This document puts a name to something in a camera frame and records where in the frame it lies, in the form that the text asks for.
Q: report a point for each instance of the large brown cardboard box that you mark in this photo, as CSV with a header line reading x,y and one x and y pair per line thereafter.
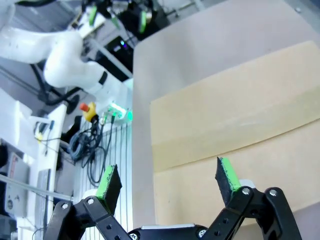
x,y
237,112

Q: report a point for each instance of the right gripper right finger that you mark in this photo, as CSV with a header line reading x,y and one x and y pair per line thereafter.
x,y
226,180

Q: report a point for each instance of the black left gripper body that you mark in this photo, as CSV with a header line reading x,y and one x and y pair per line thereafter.
x,y
120,5

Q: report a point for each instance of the aluminium slotted base plate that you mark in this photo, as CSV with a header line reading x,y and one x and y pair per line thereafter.
x,y
117,150

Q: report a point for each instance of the grey controller box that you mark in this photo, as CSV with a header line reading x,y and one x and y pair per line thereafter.
x,y
16,185

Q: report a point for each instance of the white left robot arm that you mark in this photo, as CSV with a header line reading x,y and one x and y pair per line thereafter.
x,y
62,67

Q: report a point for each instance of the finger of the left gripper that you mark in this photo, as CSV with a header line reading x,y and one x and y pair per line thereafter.
x,y
143,22
93,15

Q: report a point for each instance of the white desk with equipment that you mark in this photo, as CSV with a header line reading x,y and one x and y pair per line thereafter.
x,y
30,140

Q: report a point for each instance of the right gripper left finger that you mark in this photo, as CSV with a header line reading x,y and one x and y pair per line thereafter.
x,y
111,185

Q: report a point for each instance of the yellow red emergency stop button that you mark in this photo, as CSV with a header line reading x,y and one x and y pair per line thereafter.
x,y
89,111

